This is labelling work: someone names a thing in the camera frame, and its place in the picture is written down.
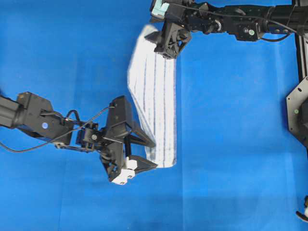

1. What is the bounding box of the blue table cloth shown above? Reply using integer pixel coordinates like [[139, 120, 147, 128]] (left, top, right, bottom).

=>
[[0, 0, 308, 231]]

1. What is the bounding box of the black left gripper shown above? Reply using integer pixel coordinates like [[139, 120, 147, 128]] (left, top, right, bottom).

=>
[[100, 96, 158, 185]]

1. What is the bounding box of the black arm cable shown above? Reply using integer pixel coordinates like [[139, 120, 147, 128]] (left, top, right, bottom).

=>
[[168, 0, 304, 42], [0, 102, 118, 153]]

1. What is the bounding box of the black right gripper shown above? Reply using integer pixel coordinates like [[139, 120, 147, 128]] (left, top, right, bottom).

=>
[[144, 0, 193, 59]]

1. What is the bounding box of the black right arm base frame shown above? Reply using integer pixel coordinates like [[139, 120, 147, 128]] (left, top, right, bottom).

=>
[[286, 32, 308, 148]]

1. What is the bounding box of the blue striped white towel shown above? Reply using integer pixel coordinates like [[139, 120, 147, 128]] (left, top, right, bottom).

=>
[[127, 25, 177, 168]]

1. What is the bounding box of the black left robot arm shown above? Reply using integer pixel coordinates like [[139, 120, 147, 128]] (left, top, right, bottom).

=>
[[0, 92, 157, 185]]

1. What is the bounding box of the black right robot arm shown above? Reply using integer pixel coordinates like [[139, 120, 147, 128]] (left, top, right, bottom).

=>
[[145, 0, 308, 59]]

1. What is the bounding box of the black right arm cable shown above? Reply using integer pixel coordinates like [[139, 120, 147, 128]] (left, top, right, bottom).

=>
[[168, 0, 304, 42]]

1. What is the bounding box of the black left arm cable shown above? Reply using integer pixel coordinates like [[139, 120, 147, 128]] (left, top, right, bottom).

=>
[[0, 102, 118, 153]]

